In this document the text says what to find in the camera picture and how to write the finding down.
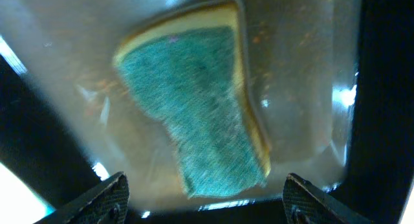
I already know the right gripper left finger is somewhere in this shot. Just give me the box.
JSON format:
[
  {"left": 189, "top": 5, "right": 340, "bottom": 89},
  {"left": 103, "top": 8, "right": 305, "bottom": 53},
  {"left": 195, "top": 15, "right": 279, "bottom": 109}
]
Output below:
[{"left": 36, "top": 172, "right": 129, "bottom": 224}]

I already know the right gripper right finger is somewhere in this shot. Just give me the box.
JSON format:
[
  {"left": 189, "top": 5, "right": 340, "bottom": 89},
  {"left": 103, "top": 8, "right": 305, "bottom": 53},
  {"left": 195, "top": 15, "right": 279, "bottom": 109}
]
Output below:
[{"left": 282, "top": 173, "right": 373, "bottom": 224}]

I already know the green yellow sponge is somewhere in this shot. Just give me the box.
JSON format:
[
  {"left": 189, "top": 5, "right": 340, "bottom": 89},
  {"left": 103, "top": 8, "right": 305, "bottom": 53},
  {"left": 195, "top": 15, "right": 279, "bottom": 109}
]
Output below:
[{"left": 113, "top": 0, "right": 271, "bottom": 197}]

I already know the black water tray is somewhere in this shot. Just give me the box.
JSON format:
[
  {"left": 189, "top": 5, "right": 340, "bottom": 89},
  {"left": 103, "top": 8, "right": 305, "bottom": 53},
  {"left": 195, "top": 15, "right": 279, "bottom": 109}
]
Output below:
[{"left": 1, "top": 0, "right": 413, "bottom": 223}]

